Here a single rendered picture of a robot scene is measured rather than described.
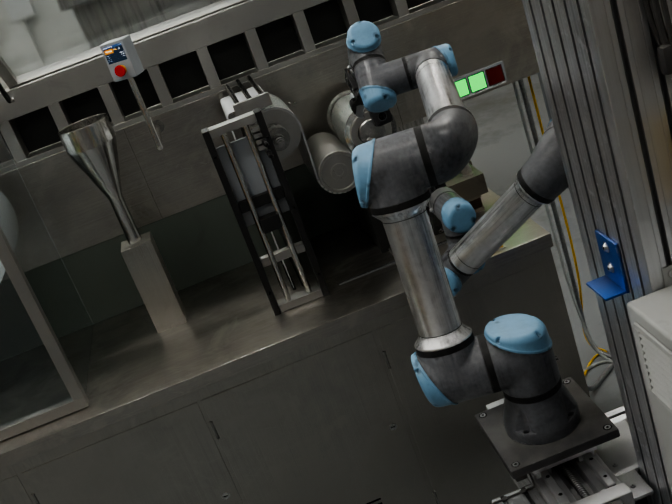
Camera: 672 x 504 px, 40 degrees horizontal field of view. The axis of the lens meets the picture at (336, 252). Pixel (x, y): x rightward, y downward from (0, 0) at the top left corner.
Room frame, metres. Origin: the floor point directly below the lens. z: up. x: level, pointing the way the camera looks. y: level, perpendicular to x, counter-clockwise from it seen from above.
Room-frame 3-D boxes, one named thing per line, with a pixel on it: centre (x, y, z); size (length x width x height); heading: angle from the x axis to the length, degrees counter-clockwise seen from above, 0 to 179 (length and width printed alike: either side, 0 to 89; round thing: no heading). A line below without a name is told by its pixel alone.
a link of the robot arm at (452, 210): (2.05, -0.30, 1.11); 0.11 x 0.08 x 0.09; 4
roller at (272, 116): (2.59, 0.06, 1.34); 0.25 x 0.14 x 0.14; 4
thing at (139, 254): (2.53, 0.52, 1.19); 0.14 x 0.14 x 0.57
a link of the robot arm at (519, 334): (1.56, -0.27, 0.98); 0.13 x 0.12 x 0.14; 82
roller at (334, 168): (2.59, -0.08, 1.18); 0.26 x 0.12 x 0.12; 4
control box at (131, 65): (2.46, 0.35, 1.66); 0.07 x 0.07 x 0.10; 69
